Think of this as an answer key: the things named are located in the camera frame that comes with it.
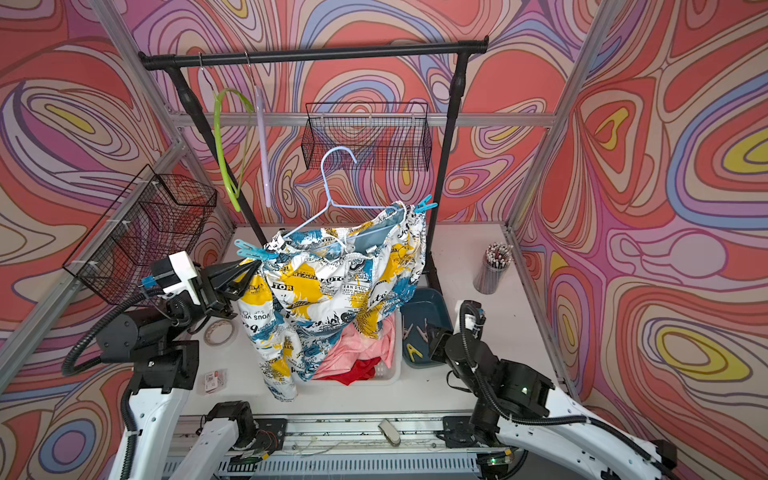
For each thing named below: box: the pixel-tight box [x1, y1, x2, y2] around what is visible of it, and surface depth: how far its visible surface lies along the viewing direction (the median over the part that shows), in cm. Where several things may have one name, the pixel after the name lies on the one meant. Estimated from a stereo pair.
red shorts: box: [318, 357, 381, 385], surface depth 76 cm
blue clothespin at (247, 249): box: [234, 239, 280, 260], surface depth 48 cm
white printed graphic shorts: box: [238, 204, 426, 402], surface depth 61 cm
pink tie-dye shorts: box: [313, 313, 396, 380], surface depth 79 cm
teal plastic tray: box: [400, 288, 454, 368], surface depth 92 cm
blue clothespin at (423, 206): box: [414, 194, 439, 213], surface depth 60 cm
